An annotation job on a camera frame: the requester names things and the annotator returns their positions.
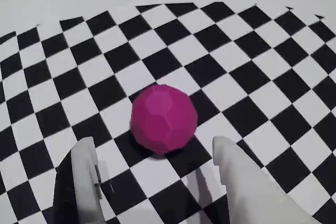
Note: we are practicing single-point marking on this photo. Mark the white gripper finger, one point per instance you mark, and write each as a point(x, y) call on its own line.
point(84, 182)
point(249, 197)

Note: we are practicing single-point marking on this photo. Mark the pink faceted ball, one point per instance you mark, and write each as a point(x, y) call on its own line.
point(162, 119)

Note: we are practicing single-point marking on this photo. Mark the black white checkered mat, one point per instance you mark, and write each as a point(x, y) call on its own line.
point(236, 82)

